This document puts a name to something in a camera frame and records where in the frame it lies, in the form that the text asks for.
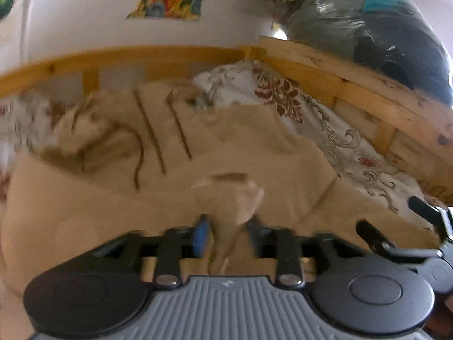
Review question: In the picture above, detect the beige garment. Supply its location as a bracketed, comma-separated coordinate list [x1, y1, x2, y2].
[0, 78, 441, 340]

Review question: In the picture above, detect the wooden bed frame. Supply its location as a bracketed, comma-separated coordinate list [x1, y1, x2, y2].
[0, 35, 453, 202]

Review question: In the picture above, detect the floral bedsheet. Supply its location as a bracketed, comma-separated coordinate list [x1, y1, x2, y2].
[0, 58, 450, 234]

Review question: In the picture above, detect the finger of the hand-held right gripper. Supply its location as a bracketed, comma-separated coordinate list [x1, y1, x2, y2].
[409, 195, 447, 236]
[356, 220, 395, 252]

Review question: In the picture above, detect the clear plastic bag of clothes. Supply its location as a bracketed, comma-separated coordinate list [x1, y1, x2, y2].
[257, 0, 453, 107]

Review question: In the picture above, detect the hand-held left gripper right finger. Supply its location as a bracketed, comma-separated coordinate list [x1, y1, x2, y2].
[248, 216, 370, 288]

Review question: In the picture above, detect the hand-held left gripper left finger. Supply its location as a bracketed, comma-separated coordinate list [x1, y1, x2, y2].
[85, 214, 211, 287]

